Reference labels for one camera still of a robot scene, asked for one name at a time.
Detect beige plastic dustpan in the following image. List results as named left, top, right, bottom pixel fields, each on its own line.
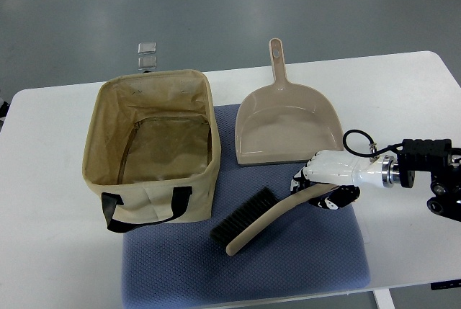
left=235, top=38, right=343, bottom=166

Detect blue mesh mat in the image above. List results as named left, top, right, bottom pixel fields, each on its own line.
left=122, top=105, right=370, bottom=308

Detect upper metal floor plate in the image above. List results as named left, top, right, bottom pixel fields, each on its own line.
left=138, top=41, right=156, bottom=54

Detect white table leg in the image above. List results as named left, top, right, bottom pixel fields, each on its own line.
left=373, top=289, right=395, bottom=309

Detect beige hand broom black bristles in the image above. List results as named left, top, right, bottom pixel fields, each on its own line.
left=210, top=184, right=338, bottom=256

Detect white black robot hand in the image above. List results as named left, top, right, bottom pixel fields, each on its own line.
left=290, top=150, right=385, bottom=210

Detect beige fabric bag black handle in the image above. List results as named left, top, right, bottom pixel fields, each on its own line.
left=82, top=70, right=221, bottom=233

